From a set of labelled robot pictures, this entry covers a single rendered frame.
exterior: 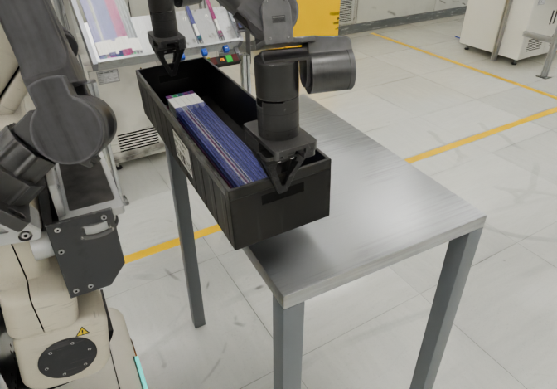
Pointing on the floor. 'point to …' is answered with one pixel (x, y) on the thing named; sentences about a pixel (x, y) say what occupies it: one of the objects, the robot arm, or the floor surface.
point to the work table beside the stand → (351, 240)
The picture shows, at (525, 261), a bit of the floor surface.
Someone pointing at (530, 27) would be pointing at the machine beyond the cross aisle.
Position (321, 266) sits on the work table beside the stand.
